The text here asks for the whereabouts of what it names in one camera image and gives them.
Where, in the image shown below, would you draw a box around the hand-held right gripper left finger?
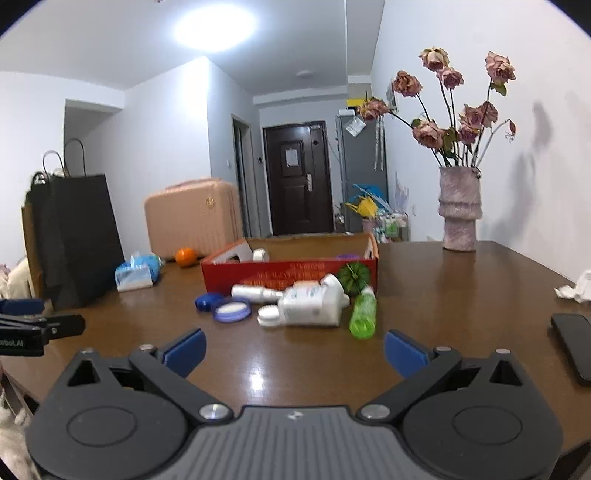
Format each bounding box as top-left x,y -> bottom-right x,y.
54,329 -> 234,425

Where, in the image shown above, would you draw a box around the green packet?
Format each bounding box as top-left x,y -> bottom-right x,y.
349,286 -> 378,340

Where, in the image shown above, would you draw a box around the red cardboard box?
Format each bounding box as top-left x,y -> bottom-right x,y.
201,232 -> 380,297

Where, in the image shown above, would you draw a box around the dried pink roses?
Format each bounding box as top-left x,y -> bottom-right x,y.
358,46 -> 518,169

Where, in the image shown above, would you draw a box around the pink suitcase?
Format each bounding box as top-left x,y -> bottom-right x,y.
144,180 -> 246,262

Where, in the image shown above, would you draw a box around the dark brown entrance door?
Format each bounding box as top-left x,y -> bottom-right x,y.
263,122 -> 334,237

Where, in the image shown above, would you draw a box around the large white tube bottle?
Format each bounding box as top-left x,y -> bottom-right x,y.
278,274 -> 351,328

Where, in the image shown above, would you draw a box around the pink ribbed vase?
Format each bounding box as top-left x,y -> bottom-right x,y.
438,166 -> 484,253

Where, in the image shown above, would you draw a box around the grey interior door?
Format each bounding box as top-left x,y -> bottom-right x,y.
232,115 -> 253,237

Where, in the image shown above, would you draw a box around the white fluffy cloth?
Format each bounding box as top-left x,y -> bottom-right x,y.
0,364 -> 43,480

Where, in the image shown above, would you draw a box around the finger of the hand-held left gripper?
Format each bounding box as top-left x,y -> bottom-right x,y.
0,298 -> 45,315
0,314 -> 86,344

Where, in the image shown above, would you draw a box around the blue white tissue pack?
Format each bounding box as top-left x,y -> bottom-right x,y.
115,251 -> 166,293

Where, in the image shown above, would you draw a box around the pale cloth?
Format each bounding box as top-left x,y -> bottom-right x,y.
0,258 -> 44,301

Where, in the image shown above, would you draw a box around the white tube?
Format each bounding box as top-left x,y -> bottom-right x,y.
231,284 -> 285,304

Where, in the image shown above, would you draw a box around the black smartphone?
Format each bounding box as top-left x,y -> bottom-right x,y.
550,313 -> 591,387

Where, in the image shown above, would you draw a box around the brown paper bag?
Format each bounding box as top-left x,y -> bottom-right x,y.
21,198 -> 47,301

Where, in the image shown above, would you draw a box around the grey refrigerator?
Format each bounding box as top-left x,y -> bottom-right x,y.
335,112 -> 389,234

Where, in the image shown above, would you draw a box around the round jar with purple rim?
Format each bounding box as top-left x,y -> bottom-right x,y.
213,298 -> 253,323

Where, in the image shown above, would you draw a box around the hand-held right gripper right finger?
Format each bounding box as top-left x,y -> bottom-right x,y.
358,329 -> 539,423

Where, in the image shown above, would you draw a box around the round ceiling light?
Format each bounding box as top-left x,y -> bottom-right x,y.
174,0 -> 257,52

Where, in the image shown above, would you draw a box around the crumpled white tissue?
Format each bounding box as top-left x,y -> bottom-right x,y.
554,270 -> 591,304

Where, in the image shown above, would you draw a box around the cluttered storage cart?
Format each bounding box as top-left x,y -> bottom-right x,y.
344,184 -> 411,243

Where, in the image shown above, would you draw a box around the black paper bag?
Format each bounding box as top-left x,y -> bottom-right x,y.
28,137 -> 127,311

